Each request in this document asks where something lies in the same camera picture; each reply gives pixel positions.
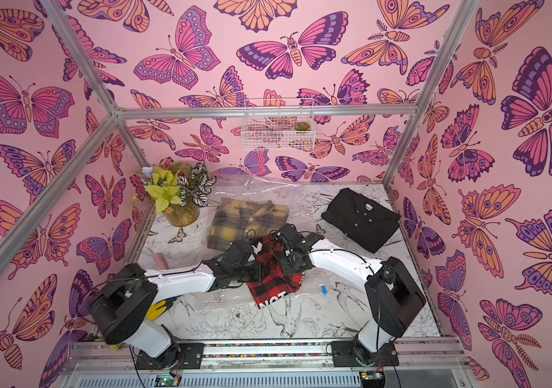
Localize red black plaid shirt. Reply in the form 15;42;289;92
248;235;304;309

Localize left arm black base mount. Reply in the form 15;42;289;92
136;341;206;371

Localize clear plastic vacuum bag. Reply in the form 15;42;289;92
149;197;362;307

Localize white wire wall basket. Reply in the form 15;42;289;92
239;97;316;152

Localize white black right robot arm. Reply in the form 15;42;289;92
269;224;426;365

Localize small green succulent plant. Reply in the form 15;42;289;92
295;121;311;132

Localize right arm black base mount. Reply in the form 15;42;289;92
326;339;400;368

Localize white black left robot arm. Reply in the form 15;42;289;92
89;239;269;367

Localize aluminium front rail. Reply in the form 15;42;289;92
66;339;466;374

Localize yellow rubber glove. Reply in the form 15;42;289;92
146;298;174;321

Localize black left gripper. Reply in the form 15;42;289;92
232;262;274;283

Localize black folded shirt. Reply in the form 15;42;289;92
321;189;400;253

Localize yellow plaid shirt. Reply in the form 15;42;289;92
206;198;290;252

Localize potted plant in glass vase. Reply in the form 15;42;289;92
130;157;217;228

